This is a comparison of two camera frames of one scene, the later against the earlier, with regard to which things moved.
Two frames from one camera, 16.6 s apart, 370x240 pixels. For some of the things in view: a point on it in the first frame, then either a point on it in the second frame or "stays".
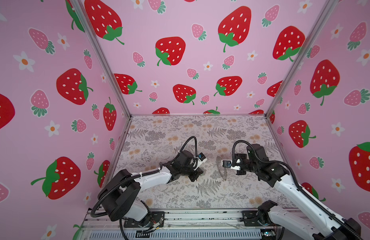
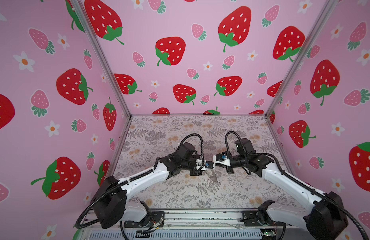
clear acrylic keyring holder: x=223 y=172 -> x=212 y=174
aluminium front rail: x=178 y=220 stays
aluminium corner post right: x=328 y=7 stays
